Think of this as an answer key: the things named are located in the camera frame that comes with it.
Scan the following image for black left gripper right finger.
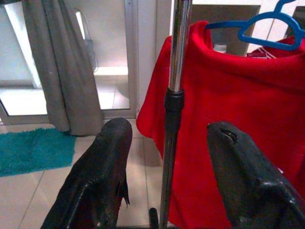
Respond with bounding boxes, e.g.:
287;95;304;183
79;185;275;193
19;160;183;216
206;121;305;229

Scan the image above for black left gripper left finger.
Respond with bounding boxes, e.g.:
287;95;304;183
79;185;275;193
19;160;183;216
40;117;133;229

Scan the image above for blue plastic hanger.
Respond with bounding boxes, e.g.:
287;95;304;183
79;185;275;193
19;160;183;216
206;0;305;52

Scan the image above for teal shaggy rug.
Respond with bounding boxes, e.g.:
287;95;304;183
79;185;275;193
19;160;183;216
0;127;77;177

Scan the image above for red shirt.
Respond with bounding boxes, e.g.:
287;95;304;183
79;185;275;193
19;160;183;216
136;21;305;229

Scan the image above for grey curtain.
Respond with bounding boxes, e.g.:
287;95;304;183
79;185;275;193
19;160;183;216
22;0;104;136

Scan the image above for aluminium sliding glass door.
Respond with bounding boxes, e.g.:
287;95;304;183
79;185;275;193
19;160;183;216
0;0;139;125

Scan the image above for metal clothes rack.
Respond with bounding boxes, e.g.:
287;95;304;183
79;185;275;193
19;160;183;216
158;0;193;229

